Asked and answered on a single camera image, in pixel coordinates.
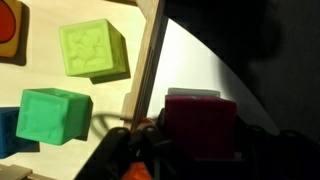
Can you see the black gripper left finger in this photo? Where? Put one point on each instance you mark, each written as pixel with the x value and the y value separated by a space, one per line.
pixel 110 150

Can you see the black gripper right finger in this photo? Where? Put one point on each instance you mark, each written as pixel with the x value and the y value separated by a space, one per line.
pixel 283 153

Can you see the pink toy block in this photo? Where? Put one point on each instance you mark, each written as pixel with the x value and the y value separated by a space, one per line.
pixel 200 126

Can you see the orange toy block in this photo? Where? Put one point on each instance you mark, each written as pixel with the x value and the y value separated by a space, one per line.
pixel 135 172

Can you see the green toy block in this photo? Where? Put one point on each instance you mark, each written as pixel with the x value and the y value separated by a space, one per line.
pixel 50 116

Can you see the wooden tray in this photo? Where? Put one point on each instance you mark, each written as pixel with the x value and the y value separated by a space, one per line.
pixel 40 77

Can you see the white toy block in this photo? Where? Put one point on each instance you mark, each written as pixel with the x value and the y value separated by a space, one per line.
pixel 193 92

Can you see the lime toy block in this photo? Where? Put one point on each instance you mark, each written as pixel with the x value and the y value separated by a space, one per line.
pixel 90 50

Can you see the blue toy block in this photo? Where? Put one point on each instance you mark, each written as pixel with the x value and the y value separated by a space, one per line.
pixel 8 133

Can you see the orange fabric cube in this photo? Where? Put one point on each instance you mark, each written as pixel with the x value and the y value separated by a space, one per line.
pixel 6 33

